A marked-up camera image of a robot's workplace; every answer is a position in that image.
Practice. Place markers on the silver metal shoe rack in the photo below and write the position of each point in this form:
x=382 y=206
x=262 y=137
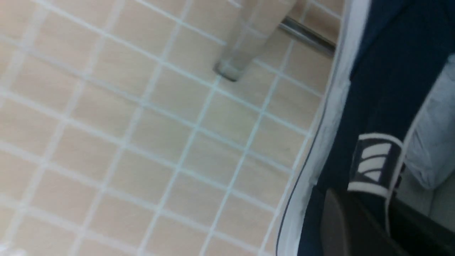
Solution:
x=253 y=28

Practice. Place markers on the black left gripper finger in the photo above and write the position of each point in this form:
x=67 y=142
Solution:
x=347 y=229

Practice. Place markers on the navy canvas shoe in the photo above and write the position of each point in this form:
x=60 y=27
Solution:
x=386 y=134

